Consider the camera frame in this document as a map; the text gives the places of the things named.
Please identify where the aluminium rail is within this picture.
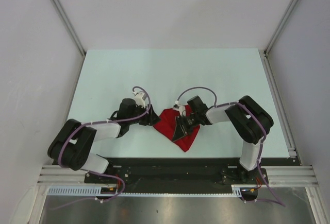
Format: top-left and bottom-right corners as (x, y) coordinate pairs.
(259, 50), (299, 158)
(37, 165), (319, 187)

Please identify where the right aluminium frame post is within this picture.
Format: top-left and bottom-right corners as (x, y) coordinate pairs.
(263, 0), (300, 55)

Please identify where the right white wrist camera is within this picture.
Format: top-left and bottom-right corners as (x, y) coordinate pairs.
(173, 100), (186, 116)

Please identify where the aluminium frame post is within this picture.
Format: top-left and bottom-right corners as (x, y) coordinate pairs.
(50, 0), (87, 58)
(263, 0), (300, 55)

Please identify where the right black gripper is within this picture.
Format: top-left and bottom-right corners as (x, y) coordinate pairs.
(172, 112), (200, 142)

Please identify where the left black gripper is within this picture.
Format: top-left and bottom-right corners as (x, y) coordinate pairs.
(127, 102), (160, 126)

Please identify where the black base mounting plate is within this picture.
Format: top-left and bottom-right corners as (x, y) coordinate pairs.
(53, 157), (301, 194)

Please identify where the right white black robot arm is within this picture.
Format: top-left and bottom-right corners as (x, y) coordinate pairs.
(171, 95), (274, 183)

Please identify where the red cloth napkin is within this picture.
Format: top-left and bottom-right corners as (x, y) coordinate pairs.
(153, 108), (200, 152)

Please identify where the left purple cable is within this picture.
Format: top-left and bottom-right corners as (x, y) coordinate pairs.
(47, 86), (152, 211)

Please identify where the right side aluminium rail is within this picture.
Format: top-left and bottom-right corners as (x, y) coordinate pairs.
(259, 50), (299, 158)

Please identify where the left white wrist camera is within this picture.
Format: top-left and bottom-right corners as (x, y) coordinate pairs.
(133, 91), (147, 108)

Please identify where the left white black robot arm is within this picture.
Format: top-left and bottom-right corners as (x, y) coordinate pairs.
(47, 98), (160, 183)

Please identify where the front aluminium rail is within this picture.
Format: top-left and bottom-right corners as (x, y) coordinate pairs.
(37, 165), (319, 187)

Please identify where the left aluminium frame post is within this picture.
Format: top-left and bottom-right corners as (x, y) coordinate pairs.
(50, 0), (87, 58)

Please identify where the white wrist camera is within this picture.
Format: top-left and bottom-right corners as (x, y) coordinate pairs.
(133, 91), (147, 108)
(173, 100), (186, 116)

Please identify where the white slotted cable duct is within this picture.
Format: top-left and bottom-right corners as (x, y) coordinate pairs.
(47, 184), (260, 198)

